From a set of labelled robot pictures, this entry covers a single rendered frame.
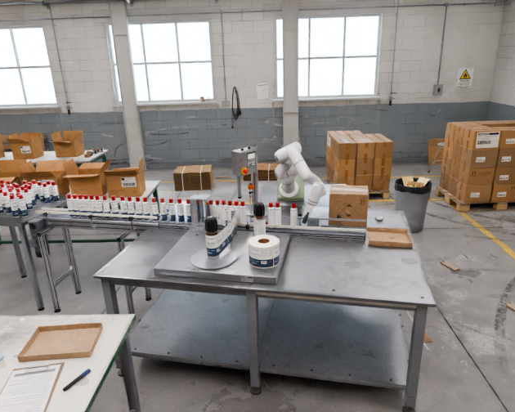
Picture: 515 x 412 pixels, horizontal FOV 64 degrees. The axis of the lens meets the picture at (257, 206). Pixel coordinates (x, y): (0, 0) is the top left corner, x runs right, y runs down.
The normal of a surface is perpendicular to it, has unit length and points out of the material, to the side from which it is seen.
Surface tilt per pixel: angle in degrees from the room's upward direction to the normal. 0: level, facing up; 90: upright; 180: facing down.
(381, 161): 88
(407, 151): 90
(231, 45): 90
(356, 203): 90
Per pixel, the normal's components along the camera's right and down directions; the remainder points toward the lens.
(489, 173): 0.06, 0.31
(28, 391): -0.02, -0.94
